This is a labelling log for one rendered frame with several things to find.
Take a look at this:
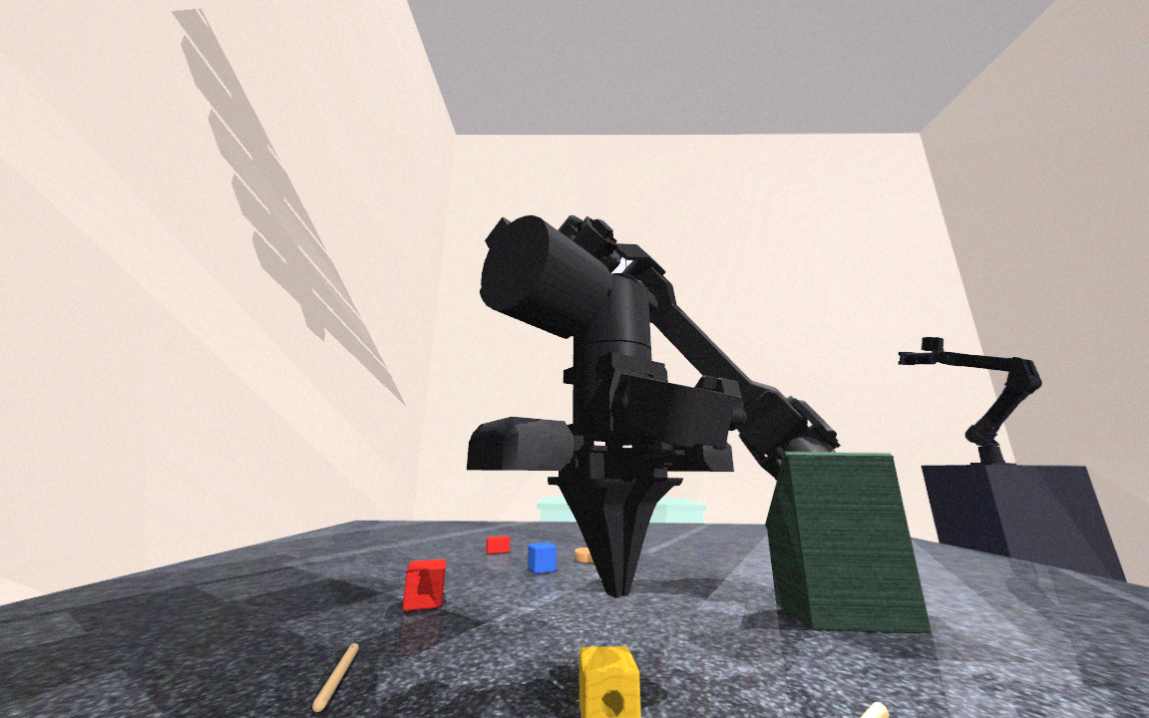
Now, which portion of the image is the yellow block with hole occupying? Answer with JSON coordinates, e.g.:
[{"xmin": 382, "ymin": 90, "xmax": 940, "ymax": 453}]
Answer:
[{"xmin": 579, "ymin": 646, "xmax": 641, "ymax": 718}]

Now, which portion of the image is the blue cube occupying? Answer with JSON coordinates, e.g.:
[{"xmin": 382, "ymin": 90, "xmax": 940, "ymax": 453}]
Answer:
[{"xmin": 529, "ymin": 542, "xmax": 557, "ymax": 574}]

